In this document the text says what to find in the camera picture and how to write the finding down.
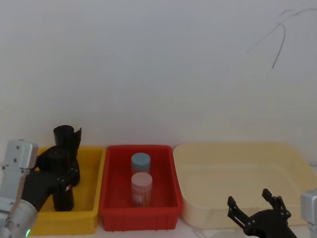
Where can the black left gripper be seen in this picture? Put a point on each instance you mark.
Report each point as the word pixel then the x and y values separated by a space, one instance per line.
pixel 37 184

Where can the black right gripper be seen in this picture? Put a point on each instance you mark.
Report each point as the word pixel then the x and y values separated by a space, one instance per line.
pixel 270 225

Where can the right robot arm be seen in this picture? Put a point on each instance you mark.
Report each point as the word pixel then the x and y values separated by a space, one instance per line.
pixel 309 205

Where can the yellow plastic bin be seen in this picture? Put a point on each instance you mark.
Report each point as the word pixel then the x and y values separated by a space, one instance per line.
pixel 87 173

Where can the cream plastic tray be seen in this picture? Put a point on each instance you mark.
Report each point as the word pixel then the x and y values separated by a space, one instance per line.
pixel 223 173

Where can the red plastic bin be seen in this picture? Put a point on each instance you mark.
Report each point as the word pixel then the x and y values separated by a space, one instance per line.
pixel 116 188

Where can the jar with blue lid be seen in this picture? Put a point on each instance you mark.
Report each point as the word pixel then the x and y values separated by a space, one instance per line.
pixel 140 161

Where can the jar with pink lid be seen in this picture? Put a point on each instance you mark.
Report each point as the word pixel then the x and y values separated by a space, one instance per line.
pixel 141 183

